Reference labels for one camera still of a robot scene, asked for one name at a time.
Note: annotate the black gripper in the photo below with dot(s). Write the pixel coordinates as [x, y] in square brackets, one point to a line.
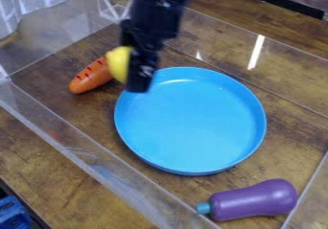
[153, 23]

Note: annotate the yellow toy lemon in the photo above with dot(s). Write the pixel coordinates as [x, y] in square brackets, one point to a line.
[118, 62]

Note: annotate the round blue tray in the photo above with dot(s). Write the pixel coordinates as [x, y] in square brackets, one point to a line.
[195, 125]

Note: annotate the orange toy carrot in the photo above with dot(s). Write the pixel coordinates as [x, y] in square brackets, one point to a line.
[91, 77]

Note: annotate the black bar on floor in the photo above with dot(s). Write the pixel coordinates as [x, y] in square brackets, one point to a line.
[301, 8]

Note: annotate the purple toy eggplant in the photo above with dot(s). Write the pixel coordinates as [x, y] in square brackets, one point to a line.
[269, 198]

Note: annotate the blue plastic crate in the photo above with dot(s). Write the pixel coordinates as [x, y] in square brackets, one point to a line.
[13, 216]

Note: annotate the clear acrylic corner bracket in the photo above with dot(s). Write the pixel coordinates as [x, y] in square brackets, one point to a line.
[114, 12]

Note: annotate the clear acrylic enclosure wall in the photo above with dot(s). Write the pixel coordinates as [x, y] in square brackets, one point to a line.
[62, 157]

